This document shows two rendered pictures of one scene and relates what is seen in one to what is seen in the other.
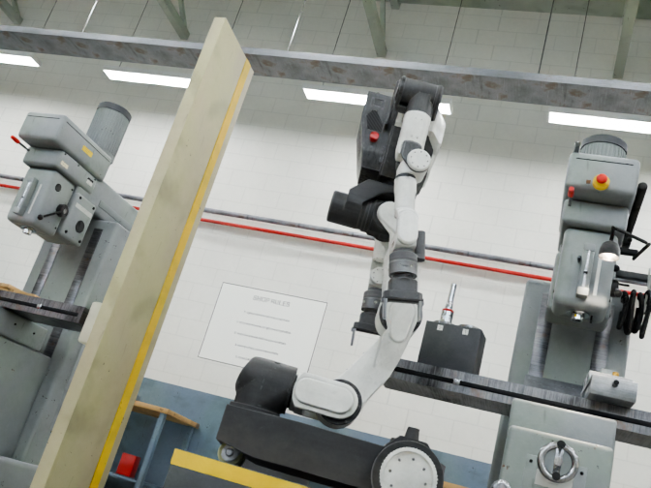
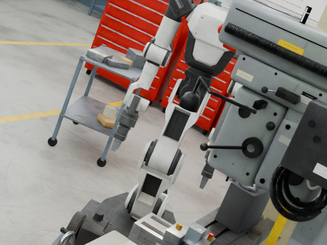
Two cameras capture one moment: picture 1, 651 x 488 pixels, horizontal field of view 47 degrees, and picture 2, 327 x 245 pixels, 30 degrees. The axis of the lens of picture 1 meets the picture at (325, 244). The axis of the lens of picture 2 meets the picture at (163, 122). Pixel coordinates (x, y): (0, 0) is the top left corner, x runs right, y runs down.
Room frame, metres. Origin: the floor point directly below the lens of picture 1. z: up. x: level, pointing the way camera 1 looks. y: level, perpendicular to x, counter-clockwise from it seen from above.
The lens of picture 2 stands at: (2.52, -3.13, 2.00)
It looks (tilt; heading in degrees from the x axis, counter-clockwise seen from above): 16 degrees down; 93
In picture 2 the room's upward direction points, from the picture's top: 22 degrees clockwise
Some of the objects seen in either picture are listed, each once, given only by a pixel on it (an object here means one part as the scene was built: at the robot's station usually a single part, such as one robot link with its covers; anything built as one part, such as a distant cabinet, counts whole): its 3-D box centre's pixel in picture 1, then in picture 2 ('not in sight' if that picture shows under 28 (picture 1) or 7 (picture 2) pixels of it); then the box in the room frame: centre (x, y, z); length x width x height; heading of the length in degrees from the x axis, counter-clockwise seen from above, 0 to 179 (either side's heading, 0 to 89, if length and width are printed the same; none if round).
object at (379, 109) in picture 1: (396, 145); (215, 36); (2.44, -0.15, 1.63); 0.34 x 0.30 x 0.36; 178
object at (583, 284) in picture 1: (585, 270); (223, 125); (2.61, -0.97, 1.44); 0.04 x 0.04 x 0.21; 71
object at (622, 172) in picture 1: (597, 199); (296, 46); (2.73, -1.01, 1.81); 0.47 x 0.26 x 0.16; 161
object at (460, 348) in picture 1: (451, 350); (245, 202); (2.85, -0.59, 1.07); 0.22 x 0.12 x 0.20; 65
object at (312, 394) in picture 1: (324, 400); (146, 202); (2.45, -0.14, 0.68); 0.21 x 0.20 x 0.13; 88
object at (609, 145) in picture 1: (599, 175); not in sight; (2.95, -1.08, 2.05); 0.20 x 0.20 x 0.32
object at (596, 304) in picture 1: (584, 275); (253, 133); (2.72, -1.01, 1.47); 0.21 x 0.19 x 0.32; 71
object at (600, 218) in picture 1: (591, 230); (287, 84); (2.76, -1.02, 1.68); 0.34 x 0.24 x 0.10; 161
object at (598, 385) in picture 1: (606, 392); (181, 244); (2.64, -1.13, 1.02); 0.35 x 0.15 x 0.11; 164
